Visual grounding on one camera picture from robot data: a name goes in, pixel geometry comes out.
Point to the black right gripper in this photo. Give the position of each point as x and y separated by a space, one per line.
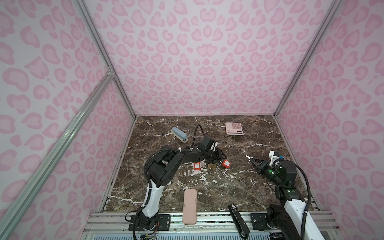
263 166

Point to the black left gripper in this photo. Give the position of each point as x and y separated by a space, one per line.
218 157

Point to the red key tag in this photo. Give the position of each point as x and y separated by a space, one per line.
197 166
226 164

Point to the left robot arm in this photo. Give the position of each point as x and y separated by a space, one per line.
160 169

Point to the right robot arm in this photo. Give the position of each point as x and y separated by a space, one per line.
292 216

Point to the pink desk calculator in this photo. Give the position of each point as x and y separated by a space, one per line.
234 129

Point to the grey blue stapler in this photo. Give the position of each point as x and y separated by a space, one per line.
179 134

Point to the pink pencil case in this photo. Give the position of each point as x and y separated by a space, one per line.
190 207

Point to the black stapler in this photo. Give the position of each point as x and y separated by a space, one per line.
239 222

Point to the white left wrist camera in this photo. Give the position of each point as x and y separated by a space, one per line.
213 146

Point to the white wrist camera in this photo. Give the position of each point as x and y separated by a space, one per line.
274 156
213 146

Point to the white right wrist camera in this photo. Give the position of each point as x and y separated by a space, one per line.
274 156

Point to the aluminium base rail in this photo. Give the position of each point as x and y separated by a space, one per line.
209 226

